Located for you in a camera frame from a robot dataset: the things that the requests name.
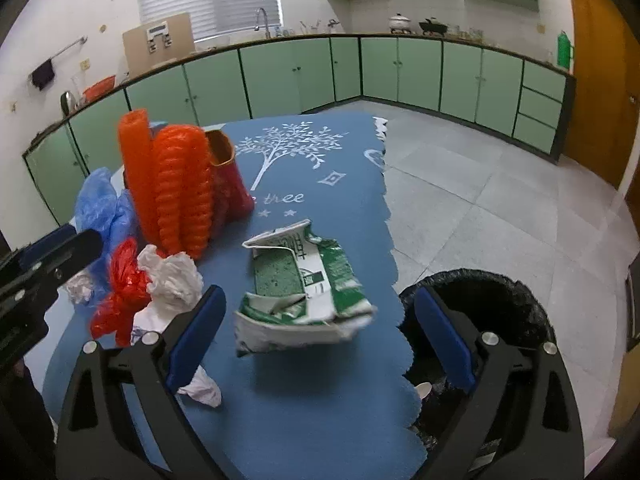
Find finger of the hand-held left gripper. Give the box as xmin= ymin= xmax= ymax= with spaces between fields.
xmin=0 ymin=224 xmax=80 ymax=273
xmin=27 ymin=229 xmax=105 ymax=291

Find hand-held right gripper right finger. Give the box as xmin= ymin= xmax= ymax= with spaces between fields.
xmin=414 ymin=286 xmax=586 ymax=480

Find red plastic basin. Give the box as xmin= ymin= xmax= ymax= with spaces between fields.
xmin=82 ymin=76 xmax=117 ymax=103

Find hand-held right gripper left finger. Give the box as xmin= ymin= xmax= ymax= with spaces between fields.
xmin=55 ymin=284 xmax=236 ymax=480

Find brown wooden door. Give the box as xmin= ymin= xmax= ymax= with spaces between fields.
xmin=565 ymin=0 xmax=640 ymax=191

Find green thermos jug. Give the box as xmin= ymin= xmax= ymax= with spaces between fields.
xmin=556 ymin=30 xmax=575 ymax=68

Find smooth orange foam net sleeve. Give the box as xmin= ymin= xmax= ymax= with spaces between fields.
xmin=117 ymin=108 xmax=168 ymax=253

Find crushed green and white carton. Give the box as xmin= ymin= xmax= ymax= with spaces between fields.
xmin=234 ymin=219 xmax=378 ymax=358

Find green lower kitchen cabinets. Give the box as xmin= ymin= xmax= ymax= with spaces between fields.
xmin=22 ymin=34 xmax=576 ymax=231

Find brown cardboard box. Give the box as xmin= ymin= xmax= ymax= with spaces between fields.
xmin=122 ymin=12 xmax=196 ymax=78

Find ribbed orange foam net sleeve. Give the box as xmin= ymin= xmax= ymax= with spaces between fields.
xmin=152 ymin=125 xmax=213 ymax=261

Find crumpled white tissue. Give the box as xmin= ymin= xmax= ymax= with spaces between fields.
xmin=131 ymin=245 xmax=223 ymax=408

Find black trash bin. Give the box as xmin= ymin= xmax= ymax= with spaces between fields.
xmin=397 ymin=269 xmax=558 ymax=480

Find blue tree print tablecloth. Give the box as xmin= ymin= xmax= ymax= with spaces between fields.
xmin=42 ymin=112 xmax=428 ymax=480

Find metal towel rail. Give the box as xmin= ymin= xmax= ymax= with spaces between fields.
xmin=30 ymin=36 xmax=88 ymax=78

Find dark hanging towel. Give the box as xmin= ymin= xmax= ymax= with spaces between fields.
xmin=31 ymin=60 xmax=56 ymax=92

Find flat cardboard sheet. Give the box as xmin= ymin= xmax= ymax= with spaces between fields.
xmin=607 ymin=350 xmax=640 ymax=438

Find person's left forearm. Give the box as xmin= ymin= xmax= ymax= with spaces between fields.
xmin=0 ymin=360 xmax=56 ymax=480

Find red plastic bag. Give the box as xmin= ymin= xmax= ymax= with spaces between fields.
xmin=90 ymin=237 xmax=153 ymax=348

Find blue plastic bag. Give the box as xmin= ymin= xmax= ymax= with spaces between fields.
xmin=74 ymin=167 xmax=137 ymax=301

